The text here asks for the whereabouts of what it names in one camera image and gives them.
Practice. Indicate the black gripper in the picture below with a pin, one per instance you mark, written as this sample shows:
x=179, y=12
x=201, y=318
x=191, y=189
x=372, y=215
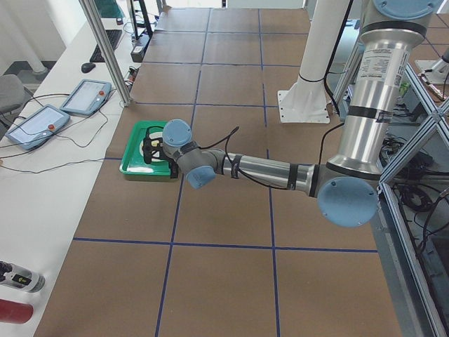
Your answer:
x=172, y=165

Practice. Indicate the white round plate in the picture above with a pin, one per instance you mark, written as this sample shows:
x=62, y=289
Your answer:
x=150, y=153

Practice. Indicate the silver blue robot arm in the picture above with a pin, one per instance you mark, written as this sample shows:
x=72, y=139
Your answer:
x=345, y=185

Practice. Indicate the green plastic tray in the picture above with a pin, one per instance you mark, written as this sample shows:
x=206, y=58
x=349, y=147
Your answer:
x=132, y=163

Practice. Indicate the teach pendant tablet far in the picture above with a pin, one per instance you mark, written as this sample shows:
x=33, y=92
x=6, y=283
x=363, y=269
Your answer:
x=87, y=97

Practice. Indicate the teach pendant tablet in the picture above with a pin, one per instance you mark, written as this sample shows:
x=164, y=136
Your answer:
x=38, y=128
x=87, y=97

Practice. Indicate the black computer mouse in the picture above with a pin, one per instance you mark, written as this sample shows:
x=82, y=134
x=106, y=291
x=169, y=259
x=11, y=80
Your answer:
x=87, y=67

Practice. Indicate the brown paper table cover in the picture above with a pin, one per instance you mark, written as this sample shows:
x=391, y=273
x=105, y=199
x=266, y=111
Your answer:
x=232, y=258

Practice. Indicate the teach pendant tablet near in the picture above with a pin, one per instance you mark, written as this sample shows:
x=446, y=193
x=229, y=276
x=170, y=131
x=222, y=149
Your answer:
x=38, y=128

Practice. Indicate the grey office chair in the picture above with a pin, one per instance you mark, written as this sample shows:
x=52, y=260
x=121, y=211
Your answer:
x=12, y=93

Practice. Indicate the red cylinder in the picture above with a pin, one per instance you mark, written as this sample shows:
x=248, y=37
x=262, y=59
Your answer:
x=14, y=312

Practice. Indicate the aluminium frame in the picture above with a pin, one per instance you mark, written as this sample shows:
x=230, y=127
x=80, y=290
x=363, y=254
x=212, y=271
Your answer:
x=94, y=20

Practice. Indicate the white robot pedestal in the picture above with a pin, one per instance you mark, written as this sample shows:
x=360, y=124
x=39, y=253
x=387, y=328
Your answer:
x=305, y=101

